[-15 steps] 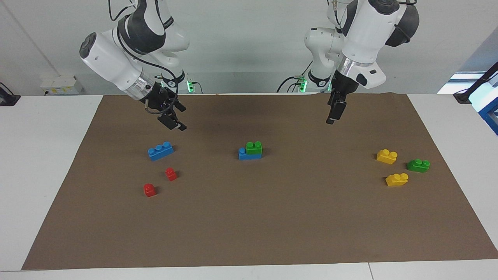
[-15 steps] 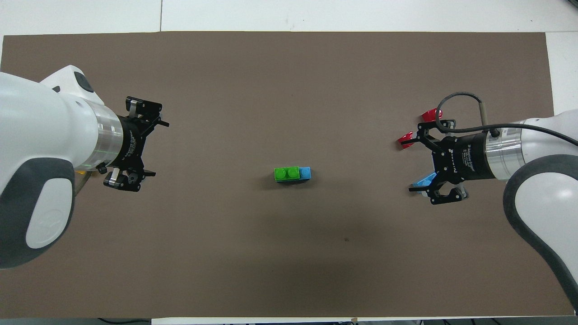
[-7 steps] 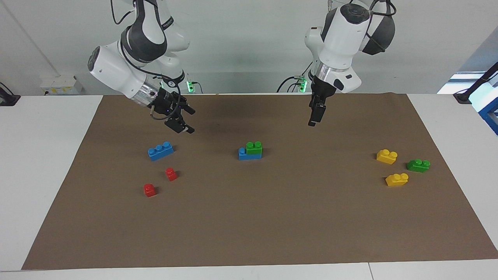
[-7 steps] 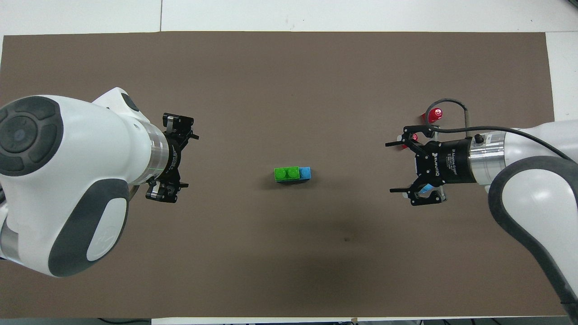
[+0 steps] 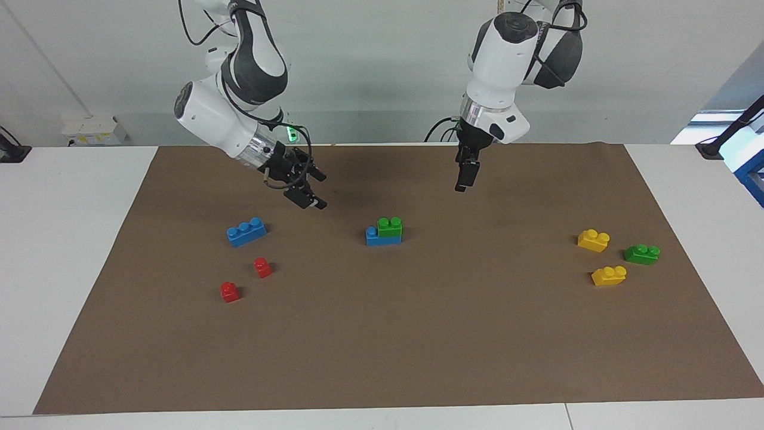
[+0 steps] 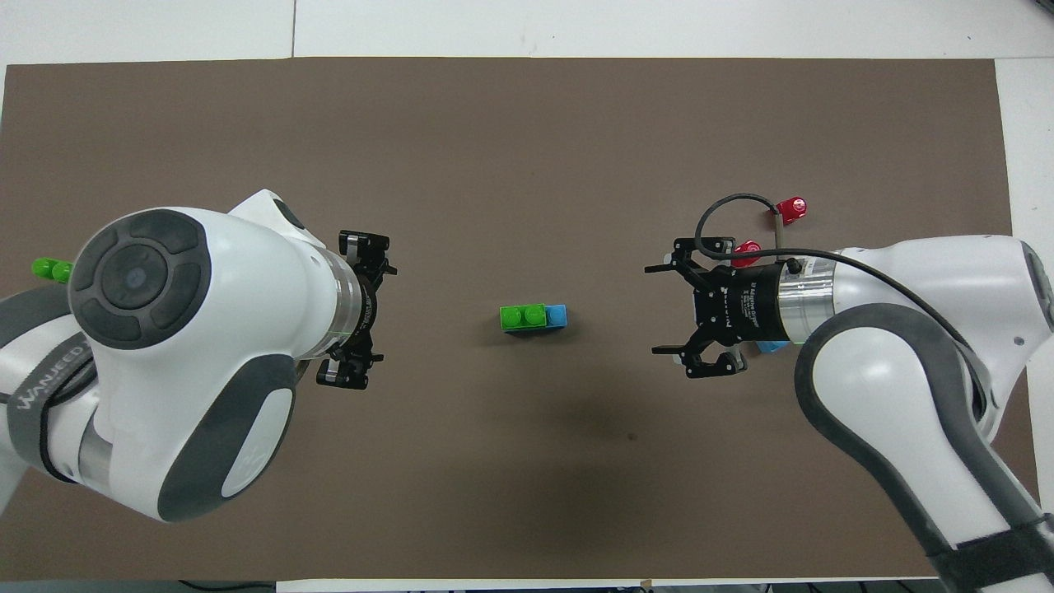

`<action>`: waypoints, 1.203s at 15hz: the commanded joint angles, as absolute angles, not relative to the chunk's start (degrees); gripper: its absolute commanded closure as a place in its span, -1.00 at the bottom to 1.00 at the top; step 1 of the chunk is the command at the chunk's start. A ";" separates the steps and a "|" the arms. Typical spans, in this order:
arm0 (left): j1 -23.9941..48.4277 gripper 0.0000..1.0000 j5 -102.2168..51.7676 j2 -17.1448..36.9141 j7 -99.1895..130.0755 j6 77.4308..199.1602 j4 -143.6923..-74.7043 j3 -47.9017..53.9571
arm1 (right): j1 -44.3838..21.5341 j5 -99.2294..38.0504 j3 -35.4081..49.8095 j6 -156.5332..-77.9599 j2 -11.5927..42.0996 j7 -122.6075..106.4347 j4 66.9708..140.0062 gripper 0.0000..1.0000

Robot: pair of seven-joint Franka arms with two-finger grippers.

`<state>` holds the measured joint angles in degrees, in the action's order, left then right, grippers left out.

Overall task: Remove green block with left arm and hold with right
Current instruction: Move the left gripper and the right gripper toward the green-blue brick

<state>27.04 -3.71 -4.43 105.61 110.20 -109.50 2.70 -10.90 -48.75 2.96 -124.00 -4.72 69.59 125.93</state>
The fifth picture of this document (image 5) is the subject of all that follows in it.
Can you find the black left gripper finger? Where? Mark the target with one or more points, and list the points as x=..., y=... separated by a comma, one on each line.
x=461, y=178
x=473, y=173

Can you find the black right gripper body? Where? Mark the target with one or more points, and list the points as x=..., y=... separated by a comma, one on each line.
x=286, y=167

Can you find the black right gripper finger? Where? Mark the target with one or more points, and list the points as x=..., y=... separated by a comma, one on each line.
x=315, y=173
x=305, y=198

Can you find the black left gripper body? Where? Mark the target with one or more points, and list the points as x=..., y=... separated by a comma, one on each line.
x=474, y=146

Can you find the blue three-stud toy block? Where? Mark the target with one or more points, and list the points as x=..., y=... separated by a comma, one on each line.
x=246, y=234
x=382, y=240

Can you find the green two-stud toy block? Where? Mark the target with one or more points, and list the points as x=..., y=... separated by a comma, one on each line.
x=640, y=255
x=390, y=229

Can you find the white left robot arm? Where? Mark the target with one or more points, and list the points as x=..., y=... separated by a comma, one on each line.
x=507, y=60

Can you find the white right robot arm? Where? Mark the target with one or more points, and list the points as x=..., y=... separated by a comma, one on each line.
x=221, y=119

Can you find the red one-stud toy block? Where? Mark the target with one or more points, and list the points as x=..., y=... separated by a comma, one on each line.
x=230, y=293
x=262, y=269

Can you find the yellow two-stud toy block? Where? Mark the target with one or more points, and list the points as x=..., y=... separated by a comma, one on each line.
x=607, y=277
x=592, y=241

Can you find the brown table mat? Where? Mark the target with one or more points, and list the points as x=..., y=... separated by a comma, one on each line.
x=394, y=334

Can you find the black table clamp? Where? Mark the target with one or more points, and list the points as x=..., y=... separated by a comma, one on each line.
x=13, y=152

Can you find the white wall socket box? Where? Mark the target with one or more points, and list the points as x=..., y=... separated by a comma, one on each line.
x=89, y=131

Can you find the blue metal frame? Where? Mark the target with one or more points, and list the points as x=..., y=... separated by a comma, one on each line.
x=751, y=179

